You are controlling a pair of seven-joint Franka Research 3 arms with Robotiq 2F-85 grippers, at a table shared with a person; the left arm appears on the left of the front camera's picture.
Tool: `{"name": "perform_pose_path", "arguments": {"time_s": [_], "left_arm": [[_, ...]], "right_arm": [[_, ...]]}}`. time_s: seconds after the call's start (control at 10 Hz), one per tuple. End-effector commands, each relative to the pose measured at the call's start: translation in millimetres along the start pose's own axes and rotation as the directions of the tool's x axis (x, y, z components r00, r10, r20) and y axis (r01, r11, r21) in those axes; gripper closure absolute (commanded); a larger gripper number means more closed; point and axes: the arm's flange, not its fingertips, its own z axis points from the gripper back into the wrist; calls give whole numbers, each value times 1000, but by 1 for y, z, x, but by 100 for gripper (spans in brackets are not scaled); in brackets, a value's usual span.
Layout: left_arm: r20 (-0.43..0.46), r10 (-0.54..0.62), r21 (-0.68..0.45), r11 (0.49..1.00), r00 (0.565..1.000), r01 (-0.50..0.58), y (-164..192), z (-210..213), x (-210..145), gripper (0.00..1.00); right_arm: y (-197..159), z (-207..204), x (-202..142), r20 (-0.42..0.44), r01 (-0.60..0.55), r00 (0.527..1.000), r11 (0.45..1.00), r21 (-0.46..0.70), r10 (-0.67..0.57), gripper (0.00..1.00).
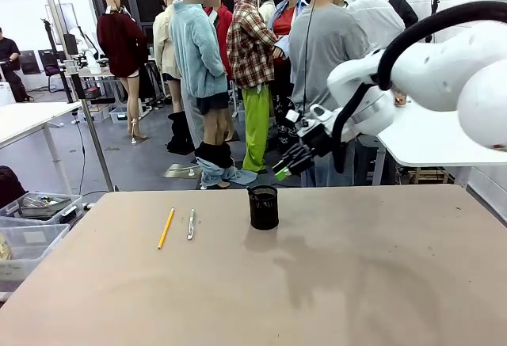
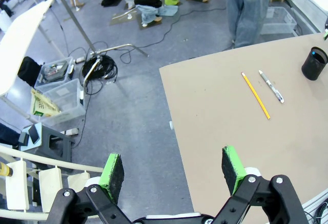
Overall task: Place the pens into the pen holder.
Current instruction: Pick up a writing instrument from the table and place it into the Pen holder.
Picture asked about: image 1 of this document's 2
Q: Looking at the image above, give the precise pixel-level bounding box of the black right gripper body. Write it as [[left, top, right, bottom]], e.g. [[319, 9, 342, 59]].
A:
[[299, 121, 334, 158]]

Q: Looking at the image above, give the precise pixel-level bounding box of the black mesh pen holder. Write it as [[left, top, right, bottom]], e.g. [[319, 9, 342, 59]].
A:
[[246, 184, 280, 231]]

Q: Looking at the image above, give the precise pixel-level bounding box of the person in grey sweatshirt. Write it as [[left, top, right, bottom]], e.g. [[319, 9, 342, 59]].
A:
[[289, 0, 372, 188]]

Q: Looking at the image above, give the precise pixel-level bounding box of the mannequin in plaid hooded shirt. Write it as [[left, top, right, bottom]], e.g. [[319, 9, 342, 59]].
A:
[[226, 0, 280, 174]]

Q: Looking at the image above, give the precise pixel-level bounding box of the mannequin in light blue fleece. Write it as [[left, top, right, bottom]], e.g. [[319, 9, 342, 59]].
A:
[[169, 0, 258, 190]]

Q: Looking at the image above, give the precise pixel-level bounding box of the white round-cornered table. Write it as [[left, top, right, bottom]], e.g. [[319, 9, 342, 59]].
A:
[[375, 98, 507, 185]]

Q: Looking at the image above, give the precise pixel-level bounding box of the mannequin in white shirt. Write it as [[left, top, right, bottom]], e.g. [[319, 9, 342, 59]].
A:
[[346, 0, 406, 51]]

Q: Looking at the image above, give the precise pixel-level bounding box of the yellow pencil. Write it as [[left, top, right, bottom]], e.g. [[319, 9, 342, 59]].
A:
[[157, 207, 176, 250]]

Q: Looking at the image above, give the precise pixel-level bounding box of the mannequin in red jacket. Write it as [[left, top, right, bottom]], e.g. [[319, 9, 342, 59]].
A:
[[203, 0, 234, 86]]

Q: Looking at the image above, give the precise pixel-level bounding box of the mannequin in cream jacket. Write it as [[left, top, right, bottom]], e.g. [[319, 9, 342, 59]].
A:
[[152, 0, 184, 114]]

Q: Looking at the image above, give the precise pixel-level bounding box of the mannequin in maroon sweater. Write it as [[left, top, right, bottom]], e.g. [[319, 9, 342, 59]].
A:
[[96, 0, 150, 145]]

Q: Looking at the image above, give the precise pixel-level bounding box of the silver metal pole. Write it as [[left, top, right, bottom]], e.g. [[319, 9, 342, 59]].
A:
[[38, 0, 116, 192]]

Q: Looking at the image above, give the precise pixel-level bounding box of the clear bin with metal parts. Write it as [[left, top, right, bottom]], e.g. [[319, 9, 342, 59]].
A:
[[0, 191, 84, 228]]

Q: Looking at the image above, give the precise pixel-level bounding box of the black office chair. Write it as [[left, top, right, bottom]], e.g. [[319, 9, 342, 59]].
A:
[[37, 48, 69, 93]]

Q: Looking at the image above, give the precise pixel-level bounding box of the white side table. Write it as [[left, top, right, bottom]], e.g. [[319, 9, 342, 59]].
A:
[[0, 101, 82, 195]]

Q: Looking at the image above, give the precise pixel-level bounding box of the clear plastic storage bin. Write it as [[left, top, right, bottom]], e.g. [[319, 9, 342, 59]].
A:
[[0, 215, 71, 283]]

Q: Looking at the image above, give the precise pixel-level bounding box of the seated person in black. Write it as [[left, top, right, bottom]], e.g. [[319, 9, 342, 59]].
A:
[[0, 26, 35, 103]]

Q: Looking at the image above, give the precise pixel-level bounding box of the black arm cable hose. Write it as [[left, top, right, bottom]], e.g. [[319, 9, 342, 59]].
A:
[[331, 0, 507, 174]]

